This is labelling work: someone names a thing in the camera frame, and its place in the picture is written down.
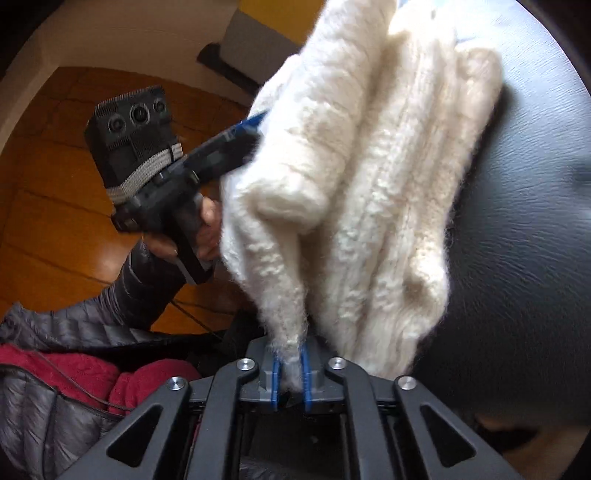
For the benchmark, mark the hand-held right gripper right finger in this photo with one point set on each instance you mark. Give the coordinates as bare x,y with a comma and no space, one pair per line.
306,387

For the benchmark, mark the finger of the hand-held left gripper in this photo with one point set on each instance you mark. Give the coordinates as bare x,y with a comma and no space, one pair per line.
251,121

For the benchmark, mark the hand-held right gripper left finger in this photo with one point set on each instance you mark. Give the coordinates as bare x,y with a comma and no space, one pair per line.
275,383

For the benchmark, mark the cream knit sweater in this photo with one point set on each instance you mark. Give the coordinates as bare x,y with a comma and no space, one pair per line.
369,184

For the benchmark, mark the person's left forearm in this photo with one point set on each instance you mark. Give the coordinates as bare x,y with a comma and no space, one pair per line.
138,286

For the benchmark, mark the person's left hand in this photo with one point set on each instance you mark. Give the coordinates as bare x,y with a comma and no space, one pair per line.
210,230

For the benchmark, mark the grey yellow blue sofa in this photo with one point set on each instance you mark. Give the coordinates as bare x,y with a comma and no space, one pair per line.
277,14

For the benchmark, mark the red fleece garment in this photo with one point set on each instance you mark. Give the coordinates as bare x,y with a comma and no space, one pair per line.
69,369

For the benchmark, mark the grey puffer jacket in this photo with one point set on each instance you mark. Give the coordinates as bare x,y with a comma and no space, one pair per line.
27,415

